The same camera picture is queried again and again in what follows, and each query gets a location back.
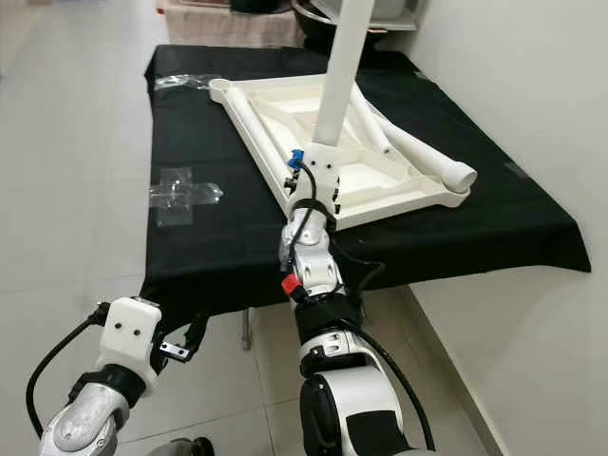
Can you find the small grey tape patch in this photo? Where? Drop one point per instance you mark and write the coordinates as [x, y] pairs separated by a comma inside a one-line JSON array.
[[517, 169]]

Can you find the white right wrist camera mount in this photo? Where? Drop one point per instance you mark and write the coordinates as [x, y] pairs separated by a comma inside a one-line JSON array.
[[318, 185]]

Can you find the metal folding table leg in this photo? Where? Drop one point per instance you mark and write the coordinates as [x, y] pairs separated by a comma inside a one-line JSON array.
[[246, 328]]

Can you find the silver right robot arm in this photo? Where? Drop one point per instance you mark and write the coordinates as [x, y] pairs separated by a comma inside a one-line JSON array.
[[351, 389]]

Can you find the cross-shaped clear tape patch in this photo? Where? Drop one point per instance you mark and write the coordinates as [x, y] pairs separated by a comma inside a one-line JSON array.
[[185, 195]]

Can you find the clear plastic storage box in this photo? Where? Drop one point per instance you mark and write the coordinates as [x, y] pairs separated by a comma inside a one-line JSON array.
[[394, 9]]

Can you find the black tablecloth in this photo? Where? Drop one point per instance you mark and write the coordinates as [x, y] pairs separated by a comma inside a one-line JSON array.
[[513, 228]]

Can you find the white plastic children table top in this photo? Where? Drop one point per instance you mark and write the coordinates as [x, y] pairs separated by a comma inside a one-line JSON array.
[[399, 190]]

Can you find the beige cloth covered bench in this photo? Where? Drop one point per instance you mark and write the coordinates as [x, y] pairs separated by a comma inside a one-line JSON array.
[[218, 27]]

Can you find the clear tape strip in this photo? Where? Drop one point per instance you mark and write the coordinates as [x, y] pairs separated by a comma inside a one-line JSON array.
[[182, 82]]

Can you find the white plastic table leg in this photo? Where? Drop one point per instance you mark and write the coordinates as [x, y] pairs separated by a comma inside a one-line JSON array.
[[347, 71], [427, 157], [258, 133], [375, 123]]

